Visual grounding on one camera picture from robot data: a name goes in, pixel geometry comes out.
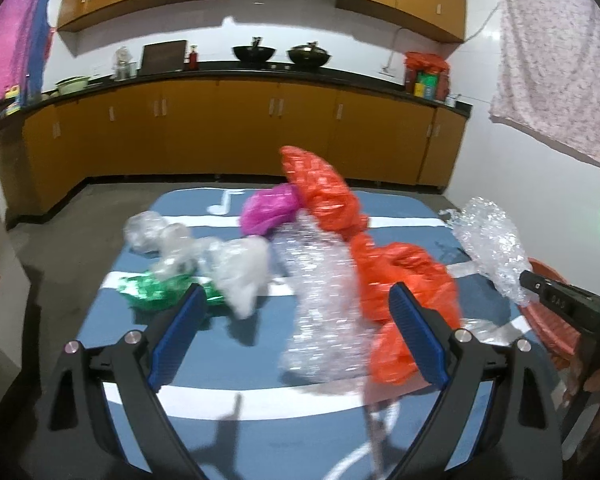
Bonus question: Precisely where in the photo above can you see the magenta plastic bag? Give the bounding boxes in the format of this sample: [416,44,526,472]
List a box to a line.
[239,184,302,237]

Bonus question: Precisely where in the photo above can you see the wooden lower kitchen cabinets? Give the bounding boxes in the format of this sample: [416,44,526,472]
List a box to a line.
[21,79,470,213]

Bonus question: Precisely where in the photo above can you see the large bubble wrap sheet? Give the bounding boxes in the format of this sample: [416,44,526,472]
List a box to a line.
[272,209,378,387]

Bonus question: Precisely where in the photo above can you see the clear plastic wrap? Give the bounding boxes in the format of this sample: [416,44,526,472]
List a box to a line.
[123,211,169,257]
[156,222,212,282]

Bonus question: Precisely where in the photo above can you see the blue white striped blanket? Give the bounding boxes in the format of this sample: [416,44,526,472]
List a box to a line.
[72,186,567,480]

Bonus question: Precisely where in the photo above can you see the glass jar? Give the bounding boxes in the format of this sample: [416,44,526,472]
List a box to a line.
[112,47,134,81]

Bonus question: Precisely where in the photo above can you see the red plastic basin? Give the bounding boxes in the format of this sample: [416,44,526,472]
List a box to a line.
[522,257,582,362]

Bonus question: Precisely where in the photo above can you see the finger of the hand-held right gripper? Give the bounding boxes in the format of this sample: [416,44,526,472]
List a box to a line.
[519,270,588,317]

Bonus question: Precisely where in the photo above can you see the dark wooden cutting board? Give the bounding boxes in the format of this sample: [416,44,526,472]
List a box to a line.
[139,40,188,72]

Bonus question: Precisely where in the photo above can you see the small colourful packet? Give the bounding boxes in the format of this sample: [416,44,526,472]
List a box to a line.
[4,85,24,115]

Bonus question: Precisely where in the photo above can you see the red plastic bag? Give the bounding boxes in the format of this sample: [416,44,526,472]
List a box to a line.
[279,145,371,242]
[351,239,464,387]

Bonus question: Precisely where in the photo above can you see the floral hanging cloth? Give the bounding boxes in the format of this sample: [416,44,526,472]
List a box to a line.
[489,0,600,169]

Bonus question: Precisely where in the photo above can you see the black kitchen countertop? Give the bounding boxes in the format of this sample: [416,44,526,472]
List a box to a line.
[0,61,473,120]

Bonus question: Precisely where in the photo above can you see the white translucent plastic bag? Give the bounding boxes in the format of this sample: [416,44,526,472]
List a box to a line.
[207,236,272,320]

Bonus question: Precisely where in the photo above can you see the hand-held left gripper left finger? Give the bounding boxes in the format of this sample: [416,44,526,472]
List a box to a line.
[45,282,211,480]

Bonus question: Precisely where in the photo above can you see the green bowl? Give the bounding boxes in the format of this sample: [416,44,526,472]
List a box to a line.
[55,76,92,96]

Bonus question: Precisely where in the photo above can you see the small bubble wrap sheet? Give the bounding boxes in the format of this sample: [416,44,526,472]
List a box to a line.
[439,196,532,307]

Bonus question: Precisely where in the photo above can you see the green plastic bag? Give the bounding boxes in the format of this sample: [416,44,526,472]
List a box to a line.
[116,269,223,312]

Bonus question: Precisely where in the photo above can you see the pink and blue hanging cloth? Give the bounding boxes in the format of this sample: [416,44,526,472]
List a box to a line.
[0,0,57,107]

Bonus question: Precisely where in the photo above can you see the red bag with boxes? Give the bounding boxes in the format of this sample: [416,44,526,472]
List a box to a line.
[403,51,451,99]

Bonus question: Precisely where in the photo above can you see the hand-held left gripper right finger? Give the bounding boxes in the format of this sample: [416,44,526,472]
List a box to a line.
[388,281,565,480]

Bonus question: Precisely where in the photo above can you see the black wok with lid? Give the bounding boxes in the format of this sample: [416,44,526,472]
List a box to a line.
[286,42,331,70]

